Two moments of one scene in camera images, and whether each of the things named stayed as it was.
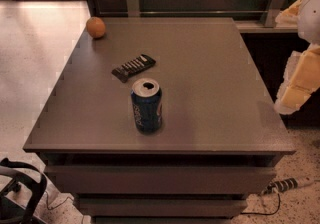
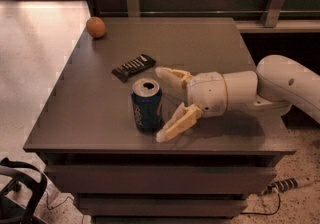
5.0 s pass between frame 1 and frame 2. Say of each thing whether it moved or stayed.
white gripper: moved
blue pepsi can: stayed
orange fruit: stayed
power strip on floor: stayed
